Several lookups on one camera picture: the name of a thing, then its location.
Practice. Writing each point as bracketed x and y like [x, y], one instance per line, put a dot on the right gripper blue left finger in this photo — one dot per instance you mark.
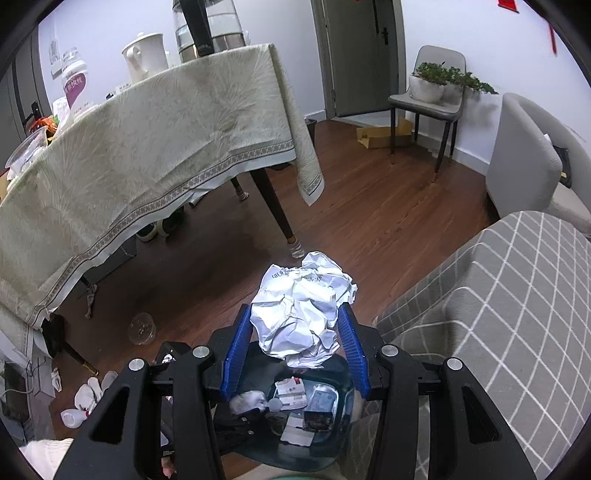
[236, 352]

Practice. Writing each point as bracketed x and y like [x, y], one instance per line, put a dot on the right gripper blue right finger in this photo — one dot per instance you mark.
[353, 349]

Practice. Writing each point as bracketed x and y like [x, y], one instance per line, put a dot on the white paper ball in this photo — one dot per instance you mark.
[295, 311]

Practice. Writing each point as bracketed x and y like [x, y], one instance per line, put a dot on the dark blue trash bin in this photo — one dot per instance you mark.
[300, 420]

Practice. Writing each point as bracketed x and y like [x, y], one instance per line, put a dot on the black table leg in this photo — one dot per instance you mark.
[266, 191]

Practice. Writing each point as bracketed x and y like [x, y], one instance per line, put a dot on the grey checked tablecloth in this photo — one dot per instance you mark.
[482, 369]

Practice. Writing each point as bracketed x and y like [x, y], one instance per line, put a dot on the flat cardboard box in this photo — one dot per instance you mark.
[382, 137]

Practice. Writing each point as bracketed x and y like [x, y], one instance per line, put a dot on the beige patterned tablecloth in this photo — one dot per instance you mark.
[135, 159]

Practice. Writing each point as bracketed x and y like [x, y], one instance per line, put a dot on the grey armchair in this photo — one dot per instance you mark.
[538, 164]

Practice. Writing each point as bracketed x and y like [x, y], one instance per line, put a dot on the grey dining chair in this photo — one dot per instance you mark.
[449, 110]

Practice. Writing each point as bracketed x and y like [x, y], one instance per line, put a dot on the potted green plant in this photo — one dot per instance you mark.
[429, 81]

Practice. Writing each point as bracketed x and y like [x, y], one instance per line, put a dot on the white ceramic jug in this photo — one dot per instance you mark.
[145, 57]

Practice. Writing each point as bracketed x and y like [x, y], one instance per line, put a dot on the grey door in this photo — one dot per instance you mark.
[362, 50]

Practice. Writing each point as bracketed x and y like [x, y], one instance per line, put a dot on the purple labelled plastic jar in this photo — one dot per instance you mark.
[74, 78]

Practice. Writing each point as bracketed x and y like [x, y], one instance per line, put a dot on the glass electric kettle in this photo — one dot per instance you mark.
[203, 28]

